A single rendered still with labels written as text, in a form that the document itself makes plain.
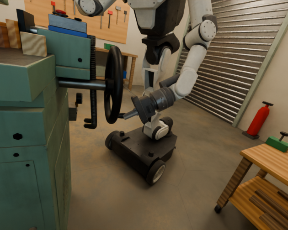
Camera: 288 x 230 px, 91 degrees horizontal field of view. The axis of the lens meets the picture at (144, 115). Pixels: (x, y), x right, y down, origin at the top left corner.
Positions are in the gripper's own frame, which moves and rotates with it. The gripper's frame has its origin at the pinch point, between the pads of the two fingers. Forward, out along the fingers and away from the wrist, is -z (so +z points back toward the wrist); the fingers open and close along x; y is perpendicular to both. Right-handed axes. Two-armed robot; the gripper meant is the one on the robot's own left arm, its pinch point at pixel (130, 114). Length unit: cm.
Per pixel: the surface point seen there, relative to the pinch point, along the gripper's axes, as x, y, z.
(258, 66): -64, -130, 226
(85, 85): 17.1, 0.7, -10.0
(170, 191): -81, -27, 4
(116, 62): 19.6, 9.8, 2.5
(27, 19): 39.3, 2.4, -14.8
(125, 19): 112, -333, 101
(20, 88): 21.0, 27.4, -15.3
